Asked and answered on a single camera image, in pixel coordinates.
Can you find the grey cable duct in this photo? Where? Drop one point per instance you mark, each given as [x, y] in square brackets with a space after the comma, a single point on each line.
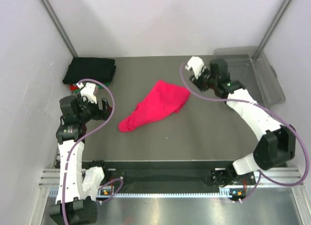
[106, 193]

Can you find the clear plastic bin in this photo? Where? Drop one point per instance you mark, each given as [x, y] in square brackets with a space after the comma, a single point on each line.
[257, 75]

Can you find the right corner frame post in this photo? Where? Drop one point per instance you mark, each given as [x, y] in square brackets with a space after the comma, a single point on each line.
[272, 27]

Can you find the folded black t shirt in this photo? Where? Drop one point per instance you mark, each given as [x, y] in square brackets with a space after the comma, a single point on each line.
[100, 69]

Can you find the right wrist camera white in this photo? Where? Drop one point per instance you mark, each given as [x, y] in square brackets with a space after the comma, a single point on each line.
[196, 65]

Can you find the pink t shirt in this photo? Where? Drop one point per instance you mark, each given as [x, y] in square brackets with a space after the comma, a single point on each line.
[163, 100]

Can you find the corner frame post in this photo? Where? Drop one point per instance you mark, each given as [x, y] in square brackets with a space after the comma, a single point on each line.
[59, 27]
[272, 27]

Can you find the aluminium frame rail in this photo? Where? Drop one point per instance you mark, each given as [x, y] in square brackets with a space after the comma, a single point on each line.
[214, 178]

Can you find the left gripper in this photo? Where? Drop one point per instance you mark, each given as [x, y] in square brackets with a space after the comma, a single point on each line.
[103, 114]

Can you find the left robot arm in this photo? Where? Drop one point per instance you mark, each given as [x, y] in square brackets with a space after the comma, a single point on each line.
[76, 199]

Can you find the folded red t shirt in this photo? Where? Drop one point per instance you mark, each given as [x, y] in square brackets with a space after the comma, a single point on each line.
[74, 87]

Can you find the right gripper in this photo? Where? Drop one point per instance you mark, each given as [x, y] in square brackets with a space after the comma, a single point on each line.
[197, 81]

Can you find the left corner frame post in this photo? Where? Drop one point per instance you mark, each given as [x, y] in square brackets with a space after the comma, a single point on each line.
[59, 27]

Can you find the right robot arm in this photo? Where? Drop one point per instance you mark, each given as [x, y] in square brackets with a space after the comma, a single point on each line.
[276, 142]

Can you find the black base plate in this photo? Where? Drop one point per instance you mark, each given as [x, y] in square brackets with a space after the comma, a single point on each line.
[163, 187]

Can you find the folded green t shirt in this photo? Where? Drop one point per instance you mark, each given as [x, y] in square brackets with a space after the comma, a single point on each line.
[106, 84]

